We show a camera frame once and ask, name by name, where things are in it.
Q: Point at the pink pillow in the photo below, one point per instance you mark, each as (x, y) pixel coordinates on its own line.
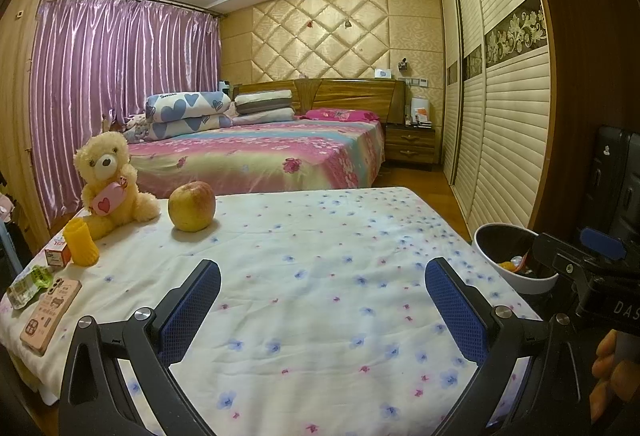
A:
(342, 114)

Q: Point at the white tissue box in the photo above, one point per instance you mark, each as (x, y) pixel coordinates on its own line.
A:
(382, 73)

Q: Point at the dark hard suitcase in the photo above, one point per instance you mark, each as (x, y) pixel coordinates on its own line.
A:
(620, 176)

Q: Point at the yellow red apple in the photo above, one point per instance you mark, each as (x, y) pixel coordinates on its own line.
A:
(191, 208)

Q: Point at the wooden cabinet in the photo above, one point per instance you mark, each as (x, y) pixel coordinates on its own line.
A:
(20, 90)

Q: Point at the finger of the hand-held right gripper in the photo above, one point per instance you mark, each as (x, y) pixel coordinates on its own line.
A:
(555, 251)
(602, 242)

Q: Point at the printed cloth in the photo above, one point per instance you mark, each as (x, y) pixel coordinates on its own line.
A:
(135, 128)

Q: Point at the yellow ridged plastic shell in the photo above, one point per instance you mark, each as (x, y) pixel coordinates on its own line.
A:
(507, 265)

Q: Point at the cream teddy bear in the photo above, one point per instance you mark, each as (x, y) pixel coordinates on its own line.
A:
(107, 165)

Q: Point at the wooden headboard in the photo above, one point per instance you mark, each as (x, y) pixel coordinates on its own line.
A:
(345, 93)

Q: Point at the clear green snack bag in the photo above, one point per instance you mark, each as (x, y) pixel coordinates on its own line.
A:
(30, 285)

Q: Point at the small white red box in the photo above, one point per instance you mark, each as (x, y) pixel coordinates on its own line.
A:
(56, 253)

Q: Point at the yellow ribbed cup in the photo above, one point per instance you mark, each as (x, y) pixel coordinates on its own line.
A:
(82, 243)

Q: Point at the wall switch panel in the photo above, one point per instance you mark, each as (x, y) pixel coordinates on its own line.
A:
(417, 80)

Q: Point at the louvered sliding wardrobe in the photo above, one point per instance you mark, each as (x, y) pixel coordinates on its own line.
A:
(500, 90)

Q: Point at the purple satin curtain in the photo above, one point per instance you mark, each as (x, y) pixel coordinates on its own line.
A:
(125, 75)

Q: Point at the heart-patterned pillows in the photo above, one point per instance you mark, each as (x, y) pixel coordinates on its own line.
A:
(187, 113)

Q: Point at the white trash bin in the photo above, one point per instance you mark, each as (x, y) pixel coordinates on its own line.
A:
(530, 283)

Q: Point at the white pillow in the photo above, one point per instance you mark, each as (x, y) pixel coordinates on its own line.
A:
(265, 117)

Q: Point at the grey striped pillow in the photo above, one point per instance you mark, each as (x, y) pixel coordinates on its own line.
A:
(262, 101)

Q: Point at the person's right hand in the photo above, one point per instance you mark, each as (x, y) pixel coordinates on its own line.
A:
(605, 376)

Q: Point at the white orange box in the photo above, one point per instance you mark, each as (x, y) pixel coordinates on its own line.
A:
(421, 111)

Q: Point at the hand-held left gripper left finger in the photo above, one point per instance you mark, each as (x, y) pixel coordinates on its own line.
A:
(192, 311)

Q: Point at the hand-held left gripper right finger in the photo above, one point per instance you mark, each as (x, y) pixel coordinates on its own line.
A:
(457, 311)

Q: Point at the bed with pink floral sheet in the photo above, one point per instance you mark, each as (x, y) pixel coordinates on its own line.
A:
(260, 155)

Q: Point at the small dark wall figurine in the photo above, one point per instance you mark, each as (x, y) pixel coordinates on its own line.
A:
(402, 64)

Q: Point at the wooden nightstand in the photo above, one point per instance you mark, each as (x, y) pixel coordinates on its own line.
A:
(410, 143)

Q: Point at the phone in pink case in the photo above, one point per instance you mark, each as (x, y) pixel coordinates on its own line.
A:
(50, 316)

